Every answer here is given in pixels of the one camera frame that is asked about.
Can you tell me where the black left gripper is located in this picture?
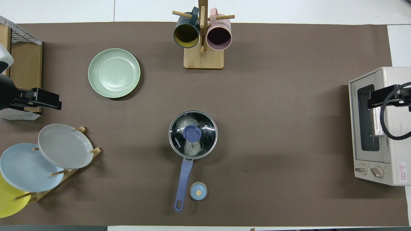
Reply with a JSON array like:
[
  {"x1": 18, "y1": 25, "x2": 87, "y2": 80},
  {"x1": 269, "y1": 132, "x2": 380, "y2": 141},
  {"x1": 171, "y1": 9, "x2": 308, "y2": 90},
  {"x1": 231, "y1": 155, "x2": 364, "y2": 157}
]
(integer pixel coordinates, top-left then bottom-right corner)
[{"x1": 0, "y1": 74, "x2": 62, "y2": 111}]

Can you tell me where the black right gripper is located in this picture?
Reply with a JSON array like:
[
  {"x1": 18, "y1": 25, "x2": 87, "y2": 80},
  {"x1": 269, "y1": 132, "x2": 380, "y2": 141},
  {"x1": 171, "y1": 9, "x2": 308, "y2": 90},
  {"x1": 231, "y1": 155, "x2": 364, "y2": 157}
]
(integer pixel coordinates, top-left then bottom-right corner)
[{"x1": 367, "y1": 84, "x2": 411, "y2": 112}]

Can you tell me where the glass lid blue knob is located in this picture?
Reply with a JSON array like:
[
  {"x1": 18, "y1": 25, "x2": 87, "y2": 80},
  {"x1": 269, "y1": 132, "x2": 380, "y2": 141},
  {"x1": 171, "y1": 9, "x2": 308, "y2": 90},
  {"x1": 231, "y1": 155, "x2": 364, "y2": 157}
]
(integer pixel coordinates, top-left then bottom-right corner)
[{"x1": 169, "y1": 110, "x2": 218, "y2": 160}]

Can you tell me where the clear plastic food bag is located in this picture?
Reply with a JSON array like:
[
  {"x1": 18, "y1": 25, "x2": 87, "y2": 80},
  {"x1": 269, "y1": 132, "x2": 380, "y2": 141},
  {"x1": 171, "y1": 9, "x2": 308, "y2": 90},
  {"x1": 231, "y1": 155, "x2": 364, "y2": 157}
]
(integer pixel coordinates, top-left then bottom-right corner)
[{"x1": 176, "y1": 116, "x2": 206, "y2": 158}]

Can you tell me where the grey plate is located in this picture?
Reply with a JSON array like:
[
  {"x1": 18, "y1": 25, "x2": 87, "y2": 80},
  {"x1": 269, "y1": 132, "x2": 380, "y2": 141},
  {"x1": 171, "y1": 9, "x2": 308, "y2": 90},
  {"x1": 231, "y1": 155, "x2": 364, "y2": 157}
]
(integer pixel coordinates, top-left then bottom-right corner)
[{"x1": 38, "y1": 124, "x2": 94, "y2": 169}]

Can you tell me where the wooden plate rack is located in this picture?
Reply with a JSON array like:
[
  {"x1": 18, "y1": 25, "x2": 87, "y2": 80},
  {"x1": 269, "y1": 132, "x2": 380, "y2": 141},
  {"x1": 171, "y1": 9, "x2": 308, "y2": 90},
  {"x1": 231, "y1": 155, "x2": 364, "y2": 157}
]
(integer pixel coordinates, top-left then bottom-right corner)
[{"x1": 14, "y1": 126, "x2": 102, "y2": 203}]

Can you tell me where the light green plate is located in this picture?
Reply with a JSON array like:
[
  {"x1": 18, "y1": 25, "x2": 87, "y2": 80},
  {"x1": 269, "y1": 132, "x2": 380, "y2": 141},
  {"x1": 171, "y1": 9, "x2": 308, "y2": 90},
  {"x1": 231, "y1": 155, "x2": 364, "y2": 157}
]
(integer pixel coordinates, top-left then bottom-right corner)
[{"x1": 88, "y1": 48, "x2": 141, "y2": 98}]

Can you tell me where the light blue plate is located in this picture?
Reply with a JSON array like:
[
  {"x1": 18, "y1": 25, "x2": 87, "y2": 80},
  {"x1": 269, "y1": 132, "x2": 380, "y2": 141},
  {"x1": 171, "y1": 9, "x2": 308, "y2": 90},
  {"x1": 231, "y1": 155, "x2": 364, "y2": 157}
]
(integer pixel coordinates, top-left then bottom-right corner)
[{"x1": 0, "y1": 143, "x2": 65, "y2": 193}]

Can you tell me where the yellow plate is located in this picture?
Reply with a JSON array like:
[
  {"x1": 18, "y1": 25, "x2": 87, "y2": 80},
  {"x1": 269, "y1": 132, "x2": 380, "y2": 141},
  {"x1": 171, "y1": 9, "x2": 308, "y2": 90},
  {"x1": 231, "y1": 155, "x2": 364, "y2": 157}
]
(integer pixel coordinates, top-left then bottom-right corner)
[{"x1": 0, "y1": 173, "x2": 32, "y2": 218}]

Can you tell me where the cream toaster oven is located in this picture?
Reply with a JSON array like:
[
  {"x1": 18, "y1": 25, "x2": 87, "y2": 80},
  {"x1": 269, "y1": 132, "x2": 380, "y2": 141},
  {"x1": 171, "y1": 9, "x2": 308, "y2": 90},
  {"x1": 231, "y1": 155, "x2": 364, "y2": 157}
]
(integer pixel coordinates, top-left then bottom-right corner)
[{"x1": 348, "y1": 67, "x2": 411, "y2": 186}]

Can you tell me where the white patterned cloth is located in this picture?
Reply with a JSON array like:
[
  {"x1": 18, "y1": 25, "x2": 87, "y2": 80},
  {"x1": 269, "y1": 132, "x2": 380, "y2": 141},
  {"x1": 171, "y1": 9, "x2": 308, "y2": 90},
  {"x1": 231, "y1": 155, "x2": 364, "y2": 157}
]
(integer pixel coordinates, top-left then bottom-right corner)
[{"x1": 0, "y1": 15, "x2": 43, "y2": 45}]

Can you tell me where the brown table mat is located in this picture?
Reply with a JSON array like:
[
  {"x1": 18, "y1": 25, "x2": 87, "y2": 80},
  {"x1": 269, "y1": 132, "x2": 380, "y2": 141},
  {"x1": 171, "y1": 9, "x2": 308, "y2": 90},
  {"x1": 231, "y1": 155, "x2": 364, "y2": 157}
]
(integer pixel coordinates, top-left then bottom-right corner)
[{"x1": 0, "y1": 22, "x2": 410, "y2": 227}]

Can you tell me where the dark teal mug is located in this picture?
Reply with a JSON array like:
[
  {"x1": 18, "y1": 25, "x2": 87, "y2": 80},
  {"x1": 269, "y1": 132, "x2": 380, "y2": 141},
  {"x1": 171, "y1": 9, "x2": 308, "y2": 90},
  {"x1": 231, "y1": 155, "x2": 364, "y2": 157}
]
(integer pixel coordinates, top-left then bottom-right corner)
[{"x1": 173, "y1": 7, "x2": 201, "y2": 49}]

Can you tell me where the dark blue saucepan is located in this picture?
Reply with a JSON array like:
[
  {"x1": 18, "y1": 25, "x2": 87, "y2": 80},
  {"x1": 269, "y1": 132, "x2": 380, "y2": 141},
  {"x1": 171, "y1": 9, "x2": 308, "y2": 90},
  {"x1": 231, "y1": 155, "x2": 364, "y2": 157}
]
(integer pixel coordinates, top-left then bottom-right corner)
[{"x1": 168, "y1": 110, "x2": 218, "y2": 212}]

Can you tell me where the wooden mug tree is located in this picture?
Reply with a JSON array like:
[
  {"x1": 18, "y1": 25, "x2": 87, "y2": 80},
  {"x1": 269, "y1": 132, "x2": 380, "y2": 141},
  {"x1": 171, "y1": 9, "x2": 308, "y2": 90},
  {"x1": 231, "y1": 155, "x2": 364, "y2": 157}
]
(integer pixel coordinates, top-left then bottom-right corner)
[{"x1": 172, "y1": 0, "x2": 235, "y2": 70}]

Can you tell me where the pink mug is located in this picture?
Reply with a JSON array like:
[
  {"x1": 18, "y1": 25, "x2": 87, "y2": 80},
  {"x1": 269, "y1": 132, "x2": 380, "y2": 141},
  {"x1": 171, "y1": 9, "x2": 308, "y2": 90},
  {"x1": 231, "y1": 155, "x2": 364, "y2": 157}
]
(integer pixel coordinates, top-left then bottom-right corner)
[{"x1": 206, "y1": 8, "x2": 232, "y2": 51}]

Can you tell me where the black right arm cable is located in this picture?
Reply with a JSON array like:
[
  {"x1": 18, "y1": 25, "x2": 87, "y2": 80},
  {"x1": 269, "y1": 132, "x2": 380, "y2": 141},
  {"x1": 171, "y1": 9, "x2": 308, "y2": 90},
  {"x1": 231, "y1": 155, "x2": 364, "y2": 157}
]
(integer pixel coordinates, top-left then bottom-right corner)
[{"x1": 380, "y1": 82, "x2": 411, "y2": 141}]

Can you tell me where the wire and wood shelf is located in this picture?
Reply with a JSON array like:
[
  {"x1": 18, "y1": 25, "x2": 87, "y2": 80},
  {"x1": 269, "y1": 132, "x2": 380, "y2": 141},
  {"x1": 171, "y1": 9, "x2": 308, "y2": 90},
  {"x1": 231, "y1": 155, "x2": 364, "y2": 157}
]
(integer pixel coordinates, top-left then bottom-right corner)
[{"x1": 0, "y1": 15, "x2": 43, "y2": 121}]

